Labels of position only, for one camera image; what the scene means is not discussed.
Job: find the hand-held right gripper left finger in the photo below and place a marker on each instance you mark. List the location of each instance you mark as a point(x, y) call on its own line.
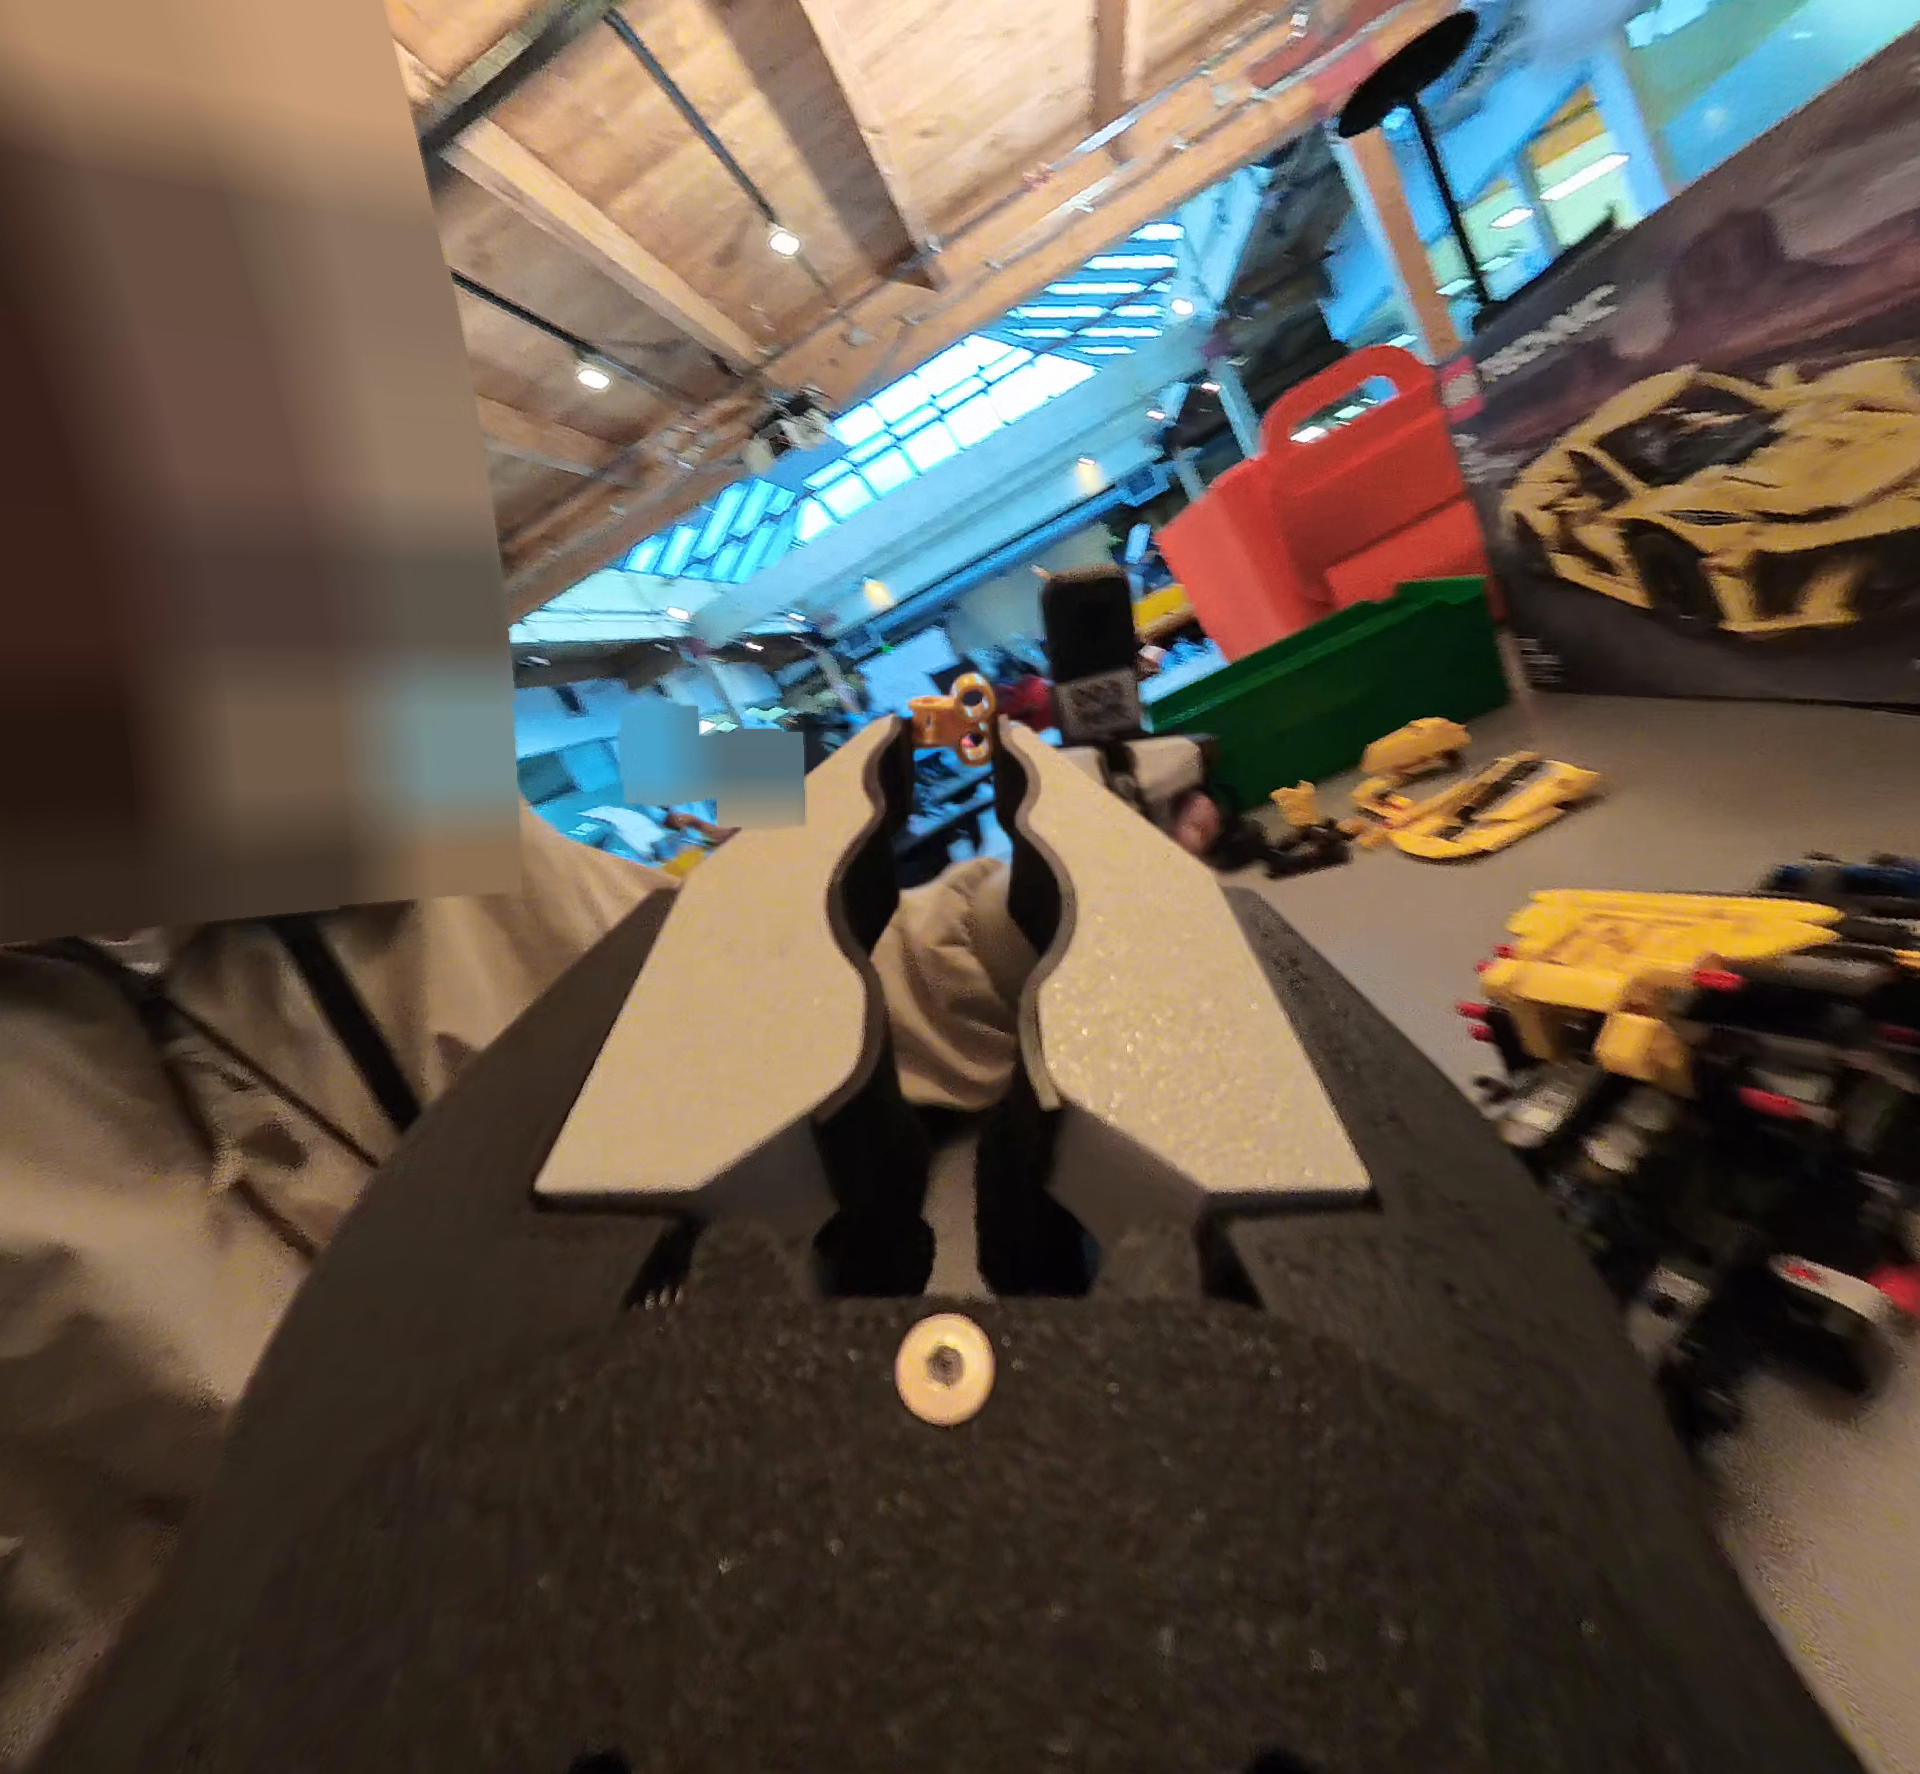
point(721, 1042)

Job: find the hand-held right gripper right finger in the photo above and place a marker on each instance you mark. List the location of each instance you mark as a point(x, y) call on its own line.
point(1183, 1042)

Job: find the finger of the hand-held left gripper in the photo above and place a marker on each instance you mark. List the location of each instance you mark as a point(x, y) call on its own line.
point(1163, 777)

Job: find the small yellow grey brick assembly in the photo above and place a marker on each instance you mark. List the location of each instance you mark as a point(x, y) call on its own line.
point(946, 718)

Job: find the partly built toy car chassis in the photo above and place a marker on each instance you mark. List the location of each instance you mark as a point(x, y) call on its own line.
point(1651, 935)

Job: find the person's left forearm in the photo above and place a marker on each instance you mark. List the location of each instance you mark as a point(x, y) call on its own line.
point(960, 996)

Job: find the person's left hand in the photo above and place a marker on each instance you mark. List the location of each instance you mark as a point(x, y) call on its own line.
point(1199, 823)

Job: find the small yellow black brick piece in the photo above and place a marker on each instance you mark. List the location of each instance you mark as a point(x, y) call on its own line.
point(1298, 801)

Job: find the green plastic bin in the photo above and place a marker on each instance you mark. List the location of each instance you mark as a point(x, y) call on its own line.
point(1352, 682)

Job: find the red plastic tote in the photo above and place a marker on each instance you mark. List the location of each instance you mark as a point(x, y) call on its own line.
point(1320, 513)

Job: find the small yellow curved brick assembly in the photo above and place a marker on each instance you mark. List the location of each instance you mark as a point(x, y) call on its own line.
point(1416, 742)

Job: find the yellow car panel assembly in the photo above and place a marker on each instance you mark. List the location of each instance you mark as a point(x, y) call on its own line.
point(1485, 809)

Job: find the ceiling projector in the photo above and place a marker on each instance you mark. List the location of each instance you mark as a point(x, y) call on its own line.
point(795, 434)

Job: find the beige jacket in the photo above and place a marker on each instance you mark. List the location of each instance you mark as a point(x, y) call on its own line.
point(150, 1206)

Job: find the black floor lamp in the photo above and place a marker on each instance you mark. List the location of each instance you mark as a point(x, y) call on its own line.
point(1402, 73)

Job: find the toy car set box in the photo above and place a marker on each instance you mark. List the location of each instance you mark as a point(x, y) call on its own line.
point(1726, 303)

